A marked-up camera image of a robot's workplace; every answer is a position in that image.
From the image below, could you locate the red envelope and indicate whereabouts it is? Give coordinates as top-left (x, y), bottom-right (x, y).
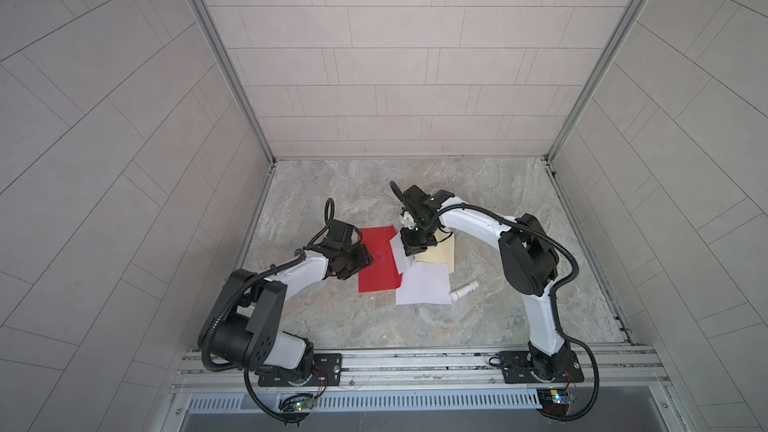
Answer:
top-left (358, 226), bottom-right (401, 293)

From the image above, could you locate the white letter paper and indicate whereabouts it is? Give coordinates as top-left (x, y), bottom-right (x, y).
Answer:
top-left (390, 233), bottom-right (415, 275)

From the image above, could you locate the white glue stick tube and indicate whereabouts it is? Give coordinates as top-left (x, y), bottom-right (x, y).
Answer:
top-left (450, 280), bottom-right (480, 303)

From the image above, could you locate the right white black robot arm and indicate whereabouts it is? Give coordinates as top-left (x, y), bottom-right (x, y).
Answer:
top-left (390, 182), bottom-right (579, 382)

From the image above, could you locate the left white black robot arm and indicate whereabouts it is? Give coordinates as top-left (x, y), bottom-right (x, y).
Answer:
top-left (197, 219), bottom-right (373, 383)

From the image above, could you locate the cream yellow envelope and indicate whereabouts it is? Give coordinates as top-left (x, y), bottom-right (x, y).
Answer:
top-left (415, 228), bottom-right (455, 273)

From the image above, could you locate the white flat paper sheet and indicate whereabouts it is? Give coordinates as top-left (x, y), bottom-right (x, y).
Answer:
top-left (395, 262), bottom-right (451, 306)

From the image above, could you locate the left small circuit board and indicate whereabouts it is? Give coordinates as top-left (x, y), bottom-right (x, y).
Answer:
top-left (279, 393), bottom-right (317, 414)

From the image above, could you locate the small circuit board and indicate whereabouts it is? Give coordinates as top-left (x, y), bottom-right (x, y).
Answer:
top-left (279, 393), bottom-right (317, 414)
top-left (536, 389), bottom-right (577, 417)

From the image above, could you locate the right small circuit board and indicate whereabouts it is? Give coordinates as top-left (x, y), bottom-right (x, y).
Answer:
top-left (536, 389), bottom-right (577, 417)

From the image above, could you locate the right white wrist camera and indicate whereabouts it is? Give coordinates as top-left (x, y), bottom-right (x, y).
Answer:
top-left (401, 210), bottom-right (416, 230)

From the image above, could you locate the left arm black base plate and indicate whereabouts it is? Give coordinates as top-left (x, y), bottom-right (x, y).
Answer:
top-left (257, 353), bottom-right (343, 388)

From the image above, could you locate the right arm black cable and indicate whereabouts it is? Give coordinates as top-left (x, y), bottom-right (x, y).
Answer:
top-left (536, 335), bottom-right (601, 422)

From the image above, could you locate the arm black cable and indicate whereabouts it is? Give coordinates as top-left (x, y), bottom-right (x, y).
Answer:
top-left (536, 335), bottom-right (601, 422)
top-left (242, 365), bottom-right (319, 427)

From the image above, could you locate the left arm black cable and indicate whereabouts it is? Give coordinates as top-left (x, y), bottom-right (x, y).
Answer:
top-left (242, 365), bottom-right (319, 427)

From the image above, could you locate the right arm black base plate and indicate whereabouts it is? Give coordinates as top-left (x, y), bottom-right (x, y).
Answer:
top-left (489, 349), bottom-right (585, 384)

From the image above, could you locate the aluminium rail frame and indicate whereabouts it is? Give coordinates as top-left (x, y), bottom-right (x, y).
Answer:
top-left (170, 344), bottom-right (670, 397)

